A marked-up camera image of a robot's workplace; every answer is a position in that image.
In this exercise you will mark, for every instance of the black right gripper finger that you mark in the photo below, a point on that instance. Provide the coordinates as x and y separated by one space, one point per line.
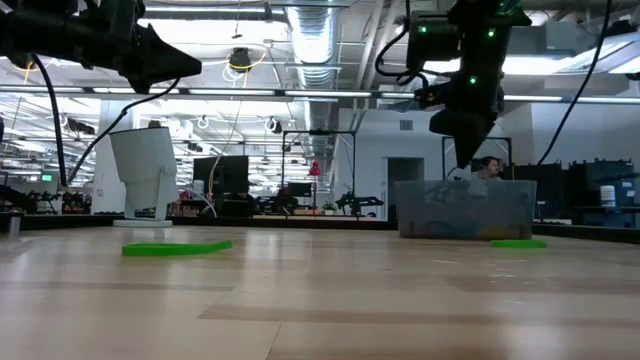
470 145

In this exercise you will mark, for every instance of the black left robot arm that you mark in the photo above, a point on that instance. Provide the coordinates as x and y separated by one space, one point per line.
12 25

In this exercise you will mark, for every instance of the black aluminium table frame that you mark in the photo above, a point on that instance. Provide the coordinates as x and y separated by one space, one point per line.
225 221

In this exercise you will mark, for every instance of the small green plant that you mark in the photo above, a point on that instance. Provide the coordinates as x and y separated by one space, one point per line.
329 206

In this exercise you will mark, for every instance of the red hanging object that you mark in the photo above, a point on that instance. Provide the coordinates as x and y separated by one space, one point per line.
315 169

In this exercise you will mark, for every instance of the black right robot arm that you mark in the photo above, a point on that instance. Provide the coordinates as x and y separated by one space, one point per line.
480 45

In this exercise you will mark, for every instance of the white cylindrical lamp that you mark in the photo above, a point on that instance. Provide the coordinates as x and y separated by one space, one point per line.
145 165

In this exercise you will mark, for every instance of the black ceiling camera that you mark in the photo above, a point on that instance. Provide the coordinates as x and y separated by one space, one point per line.
241 60

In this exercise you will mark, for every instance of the silver ventilation duct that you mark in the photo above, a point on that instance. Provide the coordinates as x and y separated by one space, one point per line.
315 40

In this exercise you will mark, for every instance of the black gantry frame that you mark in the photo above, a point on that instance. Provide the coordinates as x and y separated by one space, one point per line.
320 132
505 138

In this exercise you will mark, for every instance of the white cup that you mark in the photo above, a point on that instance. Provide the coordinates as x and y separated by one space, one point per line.
198 187

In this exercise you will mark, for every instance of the green rubber band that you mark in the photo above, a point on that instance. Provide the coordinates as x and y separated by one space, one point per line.
175 248
517 244

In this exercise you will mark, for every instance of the black equipment rack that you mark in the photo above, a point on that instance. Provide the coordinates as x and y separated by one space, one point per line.
575 190

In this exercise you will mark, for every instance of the long linear ceiling light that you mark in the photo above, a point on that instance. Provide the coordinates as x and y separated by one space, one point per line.
325 93

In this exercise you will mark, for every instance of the grey plastic bin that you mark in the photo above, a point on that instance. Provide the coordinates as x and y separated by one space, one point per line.
450 210

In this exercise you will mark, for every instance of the white bottle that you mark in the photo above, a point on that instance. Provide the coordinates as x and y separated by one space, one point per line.
607 196

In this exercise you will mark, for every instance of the green exit sign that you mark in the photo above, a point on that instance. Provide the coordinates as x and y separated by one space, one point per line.
46 177

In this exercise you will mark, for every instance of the person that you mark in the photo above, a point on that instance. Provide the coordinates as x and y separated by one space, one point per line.
490 167

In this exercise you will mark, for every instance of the black background robot arm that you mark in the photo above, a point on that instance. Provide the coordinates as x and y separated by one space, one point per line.
360 201

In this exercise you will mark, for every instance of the black monitor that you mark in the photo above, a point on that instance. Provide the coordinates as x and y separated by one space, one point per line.
225 175

